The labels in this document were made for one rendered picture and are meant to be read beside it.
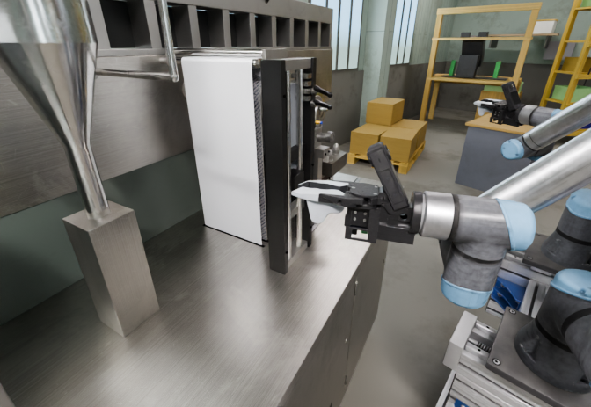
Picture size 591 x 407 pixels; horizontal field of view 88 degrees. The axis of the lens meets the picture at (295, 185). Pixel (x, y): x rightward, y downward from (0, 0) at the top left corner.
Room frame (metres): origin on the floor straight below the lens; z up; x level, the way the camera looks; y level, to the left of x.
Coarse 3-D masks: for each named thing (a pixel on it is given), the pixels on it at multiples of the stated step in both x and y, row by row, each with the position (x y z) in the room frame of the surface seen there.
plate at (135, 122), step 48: (0, 96) 0.61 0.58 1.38; (96, 96) 0.77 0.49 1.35; (144, 96) 0.88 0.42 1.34; (0, 144) 0.59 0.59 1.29; (48, 144) 0.65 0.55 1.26; (96, 144) 0.74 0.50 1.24; (144, 144) 0.85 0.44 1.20; (192, 144) 1.00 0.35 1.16; (0, 192) 0.56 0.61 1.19; (48, 192) 0.63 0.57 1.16
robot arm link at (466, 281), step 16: (448, 256) 0.42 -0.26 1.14; (464, 256) 0.39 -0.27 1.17; (448, 272) 0.41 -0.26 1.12; (464, 272) 0.38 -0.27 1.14; (480, 272) 0.37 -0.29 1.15; (496, 272) 0.37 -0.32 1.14; (448, 288) 0.40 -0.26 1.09; (464, 288) 0.38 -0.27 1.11; (480, 288) 0.37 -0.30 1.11; (464, 304) 0.37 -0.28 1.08; (480, 304) 0.37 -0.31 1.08
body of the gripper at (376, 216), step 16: (352, 192) 0.44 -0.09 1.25; (368, 192) 0.45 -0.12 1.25; (384, 192) 0.44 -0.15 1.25; (416, 192) 0.44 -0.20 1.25; (352, 208) 0.44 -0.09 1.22; (368, 208) 0.43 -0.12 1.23; (384, 208) 0.44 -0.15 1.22; (416, 208) 0.41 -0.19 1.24; (352, 224) 0.44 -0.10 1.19; (368, 224) 0.42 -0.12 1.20; (384, 224) 0.43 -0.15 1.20; (400, 224) 0.43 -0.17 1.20; (416, 224) 0.40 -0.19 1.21; (368, 240) 0.42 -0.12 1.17; (384, 240) 0.42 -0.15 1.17; (400, 240) 0.42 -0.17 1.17
